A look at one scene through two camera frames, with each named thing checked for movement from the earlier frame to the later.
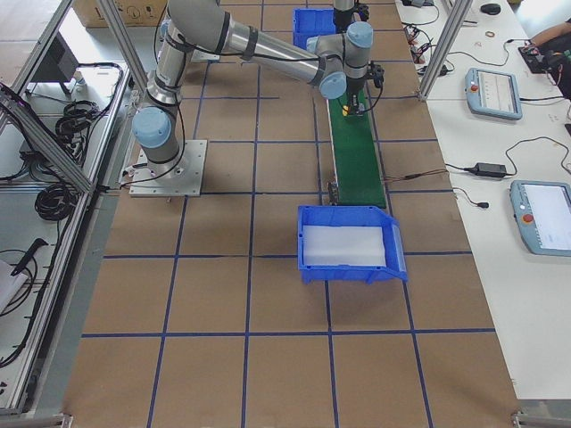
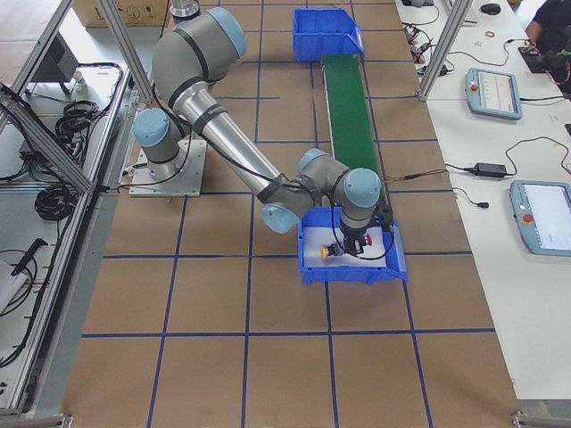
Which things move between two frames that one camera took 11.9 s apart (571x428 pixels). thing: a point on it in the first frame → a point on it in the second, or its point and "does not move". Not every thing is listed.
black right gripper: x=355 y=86 → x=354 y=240
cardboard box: x=134 y=12 does not move
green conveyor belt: x=358 y=169 does not move
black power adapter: x=487 y=169 does not move
